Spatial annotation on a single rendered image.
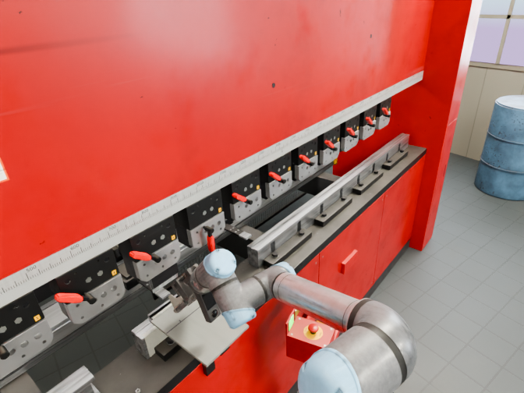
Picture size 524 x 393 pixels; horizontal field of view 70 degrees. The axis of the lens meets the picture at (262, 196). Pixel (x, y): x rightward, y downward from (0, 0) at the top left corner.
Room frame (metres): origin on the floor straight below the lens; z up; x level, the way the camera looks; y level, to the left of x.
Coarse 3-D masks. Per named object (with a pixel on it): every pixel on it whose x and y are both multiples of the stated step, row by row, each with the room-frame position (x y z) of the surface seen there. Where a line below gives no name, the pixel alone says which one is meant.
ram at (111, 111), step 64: (0, 0) 0.75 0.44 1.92; (64, 0) 0.84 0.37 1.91; (128, 0) 0.94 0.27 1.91; (192, 0) 1.08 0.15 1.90; (256, 0) 1.27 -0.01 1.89; (320, 0) 1.55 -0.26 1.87; (384, 0) 1.98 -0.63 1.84; (0, 64) 0.73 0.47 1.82; (64, 64) 0.81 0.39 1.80; (128, 64) 0.92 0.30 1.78; (192, 64) 1.06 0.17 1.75; (256, 64) 1.26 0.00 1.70; (320, 64) 1.56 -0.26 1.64; (384, 64) 2.04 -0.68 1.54; (0, 128) 0.70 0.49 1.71; (64, 128) 0.78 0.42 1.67; (128, 128) 0.89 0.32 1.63; (192, 128) 1.04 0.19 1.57; (256, 128) 1.25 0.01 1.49; (0, 192) 0.66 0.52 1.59; (64, 192) 0.75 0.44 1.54; (128, 192) 0.86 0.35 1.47; (0, 256) 0.63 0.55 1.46
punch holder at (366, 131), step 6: (372, 108) 1.96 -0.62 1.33; (360, 114) 1.90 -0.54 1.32; (366, 114) 1.91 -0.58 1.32; (372, 114) 1.97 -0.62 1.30; (360, 120) 1.90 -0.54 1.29; (372, 120) 1.97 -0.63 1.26; (360, 126) 1.90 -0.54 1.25; (366, 126) 1.92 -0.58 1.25; (360, 132) 1.90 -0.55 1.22; (366, 132) 1.92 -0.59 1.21; (372, 132) 1.98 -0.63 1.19; (360, 138) 1.90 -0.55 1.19
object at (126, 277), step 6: (120, 270) 1.08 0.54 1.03; (126, 276) 1.04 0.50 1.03; (126, 282) 1.03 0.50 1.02; (132, 282) 1.04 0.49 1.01; (138, 282) 1.06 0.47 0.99; (144, 282) 1.04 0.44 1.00; (126, 288) 1.03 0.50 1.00; (150, 288) 1.01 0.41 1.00; (162, 288) 1.01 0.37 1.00; (156, 294) 0.98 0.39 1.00; (162, 294) 0.98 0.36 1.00; (168, 294) 0.98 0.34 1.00
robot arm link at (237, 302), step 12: (216, 288) 0.70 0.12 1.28; (228, 288) 0.69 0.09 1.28; (240, 288) 0.70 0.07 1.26; (252, 288) 0.71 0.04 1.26; (216, 300) 0.69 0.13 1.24; (228, 300) 0.67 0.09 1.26; (240, 300) 0.67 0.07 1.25; (252, 300) 0.68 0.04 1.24; (264, 300) 0.70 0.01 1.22; (228, 312) 0.65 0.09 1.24; (240, 312) 0.65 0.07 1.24; (252, 312) 0.66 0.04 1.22; (228, 324) 0.65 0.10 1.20; (240, 324) 0.64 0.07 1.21
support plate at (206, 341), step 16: (192, 304) 0.92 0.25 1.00; (160, 320) 0.86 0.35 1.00; (176, 320) 0.86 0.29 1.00; (192, 320) 0.85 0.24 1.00; (224, 320) 0.85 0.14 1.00; (176, 336) 0.79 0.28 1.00; (192, 336) 0.79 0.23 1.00; (208, 336) 0.79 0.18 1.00; (224, 336) 0.78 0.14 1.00; (192, 352) 0.73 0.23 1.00; (208, 352) 0.73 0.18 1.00
